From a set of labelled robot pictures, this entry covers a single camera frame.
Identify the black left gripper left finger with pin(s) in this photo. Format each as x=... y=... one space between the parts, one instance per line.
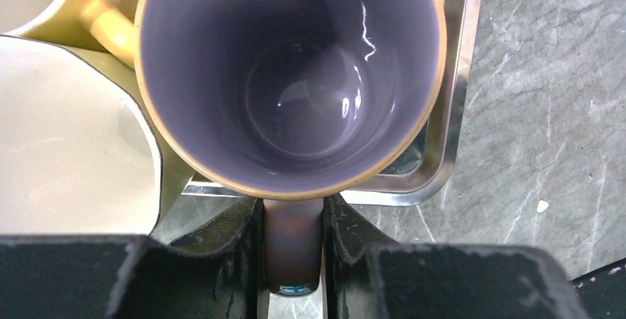
x=211 y=272

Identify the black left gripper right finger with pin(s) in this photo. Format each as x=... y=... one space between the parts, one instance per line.
x=366 y=274

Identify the lime green faceted mug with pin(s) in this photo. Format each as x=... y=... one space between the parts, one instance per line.
x=79 y=154

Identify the pink lidded cup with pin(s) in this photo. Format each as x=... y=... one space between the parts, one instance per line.
x=166 y=61

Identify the yellow mug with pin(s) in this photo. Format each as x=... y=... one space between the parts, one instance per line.
x=102 y=25

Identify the steel serving tray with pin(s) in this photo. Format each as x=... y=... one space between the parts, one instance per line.
x=303 y=98

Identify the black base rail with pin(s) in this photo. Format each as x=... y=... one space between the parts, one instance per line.
x=602 y=291

